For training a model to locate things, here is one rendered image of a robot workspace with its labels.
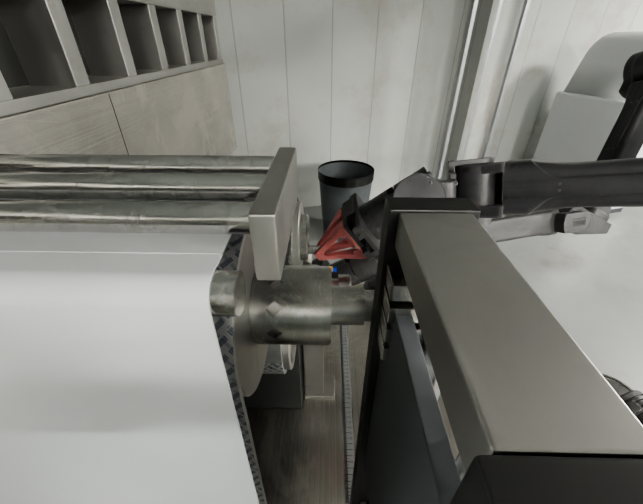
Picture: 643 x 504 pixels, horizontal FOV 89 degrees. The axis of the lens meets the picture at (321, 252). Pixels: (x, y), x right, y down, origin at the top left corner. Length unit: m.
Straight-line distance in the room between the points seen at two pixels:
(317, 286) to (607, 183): 0.32
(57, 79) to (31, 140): 0.14
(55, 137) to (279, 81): 2.67
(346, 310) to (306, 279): 0.04
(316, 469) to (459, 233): 0.56
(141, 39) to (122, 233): 0.78
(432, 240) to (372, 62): 3.24
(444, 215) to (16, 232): 0.22
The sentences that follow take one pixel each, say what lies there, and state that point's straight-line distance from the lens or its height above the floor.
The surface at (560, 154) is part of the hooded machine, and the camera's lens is 4.09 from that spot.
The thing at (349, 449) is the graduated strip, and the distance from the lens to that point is 0.69.
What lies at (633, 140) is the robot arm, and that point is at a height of 1.34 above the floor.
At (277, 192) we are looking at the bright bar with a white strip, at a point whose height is 1.46.
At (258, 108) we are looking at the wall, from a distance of 3.17.
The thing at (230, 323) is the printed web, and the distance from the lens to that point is 0.20.
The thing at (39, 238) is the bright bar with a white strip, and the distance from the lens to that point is 0.21.
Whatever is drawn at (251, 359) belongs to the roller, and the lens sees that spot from 0.27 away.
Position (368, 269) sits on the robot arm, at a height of 1.16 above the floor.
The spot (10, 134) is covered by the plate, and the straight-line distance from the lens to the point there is 0.55.
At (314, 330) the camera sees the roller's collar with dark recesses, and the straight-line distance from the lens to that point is 0.25.
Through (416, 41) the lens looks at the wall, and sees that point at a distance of 3.55.
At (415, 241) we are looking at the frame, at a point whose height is 1.44.
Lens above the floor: 1.52
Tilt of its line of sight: 33 degrees down
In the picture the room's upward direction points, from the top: straight up
